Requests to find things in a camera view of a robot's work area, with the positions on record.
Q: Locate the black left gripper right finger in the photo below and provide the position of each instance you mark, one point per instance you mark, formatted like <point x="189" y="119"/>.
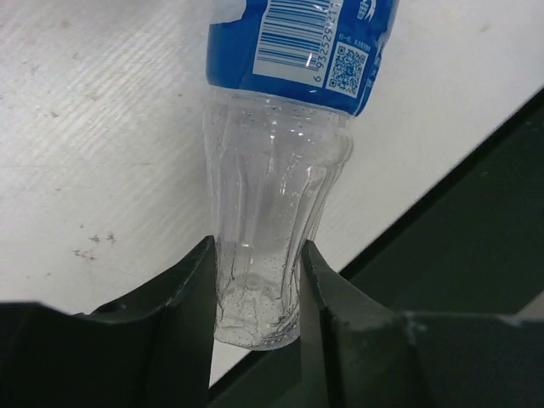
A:
<point x="357" y="353"/>

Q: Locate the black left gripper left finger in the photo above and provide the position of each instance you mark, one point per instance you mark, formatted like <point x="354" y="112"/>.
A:
<point x="151" y="347"/>

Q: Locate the blue label clear plastic bottle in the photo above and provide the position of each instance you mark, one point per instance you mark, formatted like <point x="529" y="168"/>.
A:
<point x="287" y="78"/>

